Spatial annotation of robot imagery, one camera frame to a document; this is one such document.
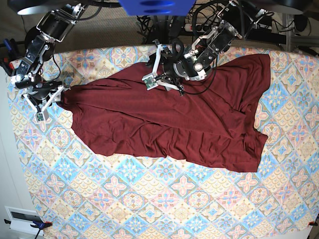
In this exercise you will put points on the black round stool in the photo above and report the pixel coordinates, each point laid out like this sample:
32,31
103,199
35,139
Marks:
31,35

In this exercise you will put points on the white power strip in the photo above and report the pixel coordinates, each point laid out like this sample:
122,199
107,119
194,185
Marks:
189,27

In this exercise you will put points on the patterned tablecloth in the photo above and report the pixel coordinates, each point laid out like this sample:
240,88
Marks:
89,196

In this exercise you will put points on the white wall outlet box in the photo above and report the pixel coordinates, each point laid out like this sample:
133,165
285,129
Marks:
21,215

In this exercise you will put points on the blue clamp upper left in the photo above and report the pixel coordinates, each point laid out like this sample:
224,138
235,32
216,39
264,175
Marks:
11,47

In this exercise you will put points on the orange clamp bottom right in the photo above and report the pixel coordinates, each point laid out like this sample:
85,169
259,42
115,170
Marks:
313,224

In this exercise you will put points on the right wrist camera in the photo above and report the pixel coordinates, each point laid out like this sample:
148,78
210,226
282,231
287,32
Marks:
41,116

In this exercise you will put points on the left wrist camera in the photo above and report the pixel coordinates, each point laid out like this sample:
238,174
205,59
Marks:
150,82

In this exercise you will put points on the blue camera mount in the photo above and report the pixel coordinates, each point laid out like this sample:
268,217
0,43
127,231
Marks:
157,7

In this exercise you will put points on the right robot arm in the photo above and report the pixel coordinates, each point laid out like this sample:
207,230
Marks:
60,17

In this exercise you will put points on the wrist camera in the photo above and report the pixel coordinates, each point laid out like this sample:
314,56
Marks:
150,82
41,116

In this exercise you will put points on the blue orange clamp bottom left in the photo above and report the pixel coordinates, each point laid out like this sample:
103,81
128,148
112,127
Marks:
28,227

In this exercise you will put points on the red black clamp left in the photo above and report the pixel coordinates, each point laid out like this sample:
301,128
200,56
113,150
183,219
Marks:
6,64

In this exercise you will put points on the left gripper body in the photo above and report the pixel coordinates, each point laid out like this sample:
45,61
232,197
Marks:
173,69

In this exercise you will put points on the dark red t-shirt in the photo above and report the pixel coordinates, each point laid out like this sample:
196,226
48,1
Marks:
213,125

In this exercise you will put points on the metal table frame leg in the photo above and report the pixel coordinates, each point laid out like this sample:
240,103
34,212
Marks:
305,41

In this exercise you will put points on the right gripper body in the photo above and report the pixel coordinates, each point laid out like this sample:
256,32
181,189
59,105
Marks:
40,93

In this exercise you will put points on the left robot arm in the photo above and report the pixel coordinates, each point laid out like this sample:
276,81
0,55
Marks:
214,24

